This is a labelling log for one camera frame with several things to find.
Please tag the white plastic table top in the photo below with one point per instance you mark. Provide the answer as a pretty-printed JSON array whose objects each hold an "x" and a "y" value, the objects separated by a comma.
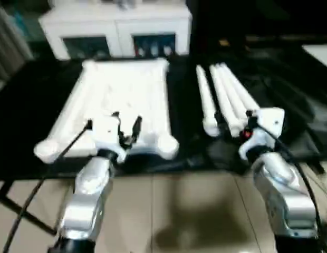
[{"x": 121, "y": 87}]

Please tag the white plastic table leg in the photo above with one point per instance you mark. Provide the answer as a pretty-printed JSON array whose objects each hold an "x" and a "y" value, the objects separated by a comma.
[
  {"x": 222, "y": 92},
  {"x": 205, "y": 92},
  {"x": 232, "y": 92},
  {"x": 239, "y": 87}
]

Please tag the black plastic mat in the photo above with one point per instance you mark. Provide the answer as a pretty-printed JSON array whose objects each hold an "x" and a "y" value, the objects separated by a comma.
[{"x": 180, "y": 105}]

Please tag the yellow label sticker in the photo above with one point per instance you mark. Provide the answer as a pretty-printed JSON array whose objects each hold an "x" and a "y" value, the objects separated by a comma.
[{"x": 223, "y": 41}]

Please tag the black long bar device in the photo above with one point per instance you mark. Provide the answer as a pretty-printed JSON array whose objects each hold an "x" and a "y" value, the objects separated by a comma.
[{"x": 284, "y": 39}]

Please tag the white glass-door cabinet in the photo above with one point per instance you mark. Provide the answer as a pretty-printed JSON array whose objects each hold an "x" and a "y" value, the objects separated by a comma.
[{"x": 113, "y": 23}]

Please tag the white flat board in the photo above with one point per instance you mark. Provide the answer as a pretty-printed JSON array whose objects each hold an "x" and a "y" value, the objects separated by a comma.
[{"x": 321, "y": 52}]

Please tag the black tall cabinet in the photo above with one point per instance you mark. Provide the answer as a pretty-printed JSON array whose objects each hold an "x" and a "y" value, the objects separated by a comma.
[{"x": 213, "y": 21}]

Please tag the black metal stand leg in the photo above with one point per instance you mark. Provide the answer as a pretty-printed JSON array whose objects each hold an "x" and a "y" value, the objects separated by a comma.
[{"x": 34, "y": 220}]

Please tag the grey curtain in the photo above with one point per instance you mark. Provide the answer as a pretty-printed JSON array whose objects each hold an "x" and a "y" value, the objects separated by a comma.
[{"x": 8, "y": 39}]

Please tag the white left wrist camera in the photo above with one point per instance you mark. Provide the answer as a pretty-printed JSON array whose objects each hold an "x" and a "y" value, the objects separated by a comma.
[{"x": 105, "y": 131}]

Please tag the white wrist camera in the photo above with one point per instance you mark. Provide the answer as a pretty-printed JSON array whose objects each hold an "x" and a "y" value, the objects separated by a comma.
[
  {"x": 266, "y": 124},
  {"x": 105, "y": 131}
]

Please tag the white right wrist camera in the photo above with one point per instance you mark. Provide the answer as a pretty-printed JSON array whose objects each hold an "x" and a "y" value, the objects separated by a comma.
[{"x": 266, "y": 124}]

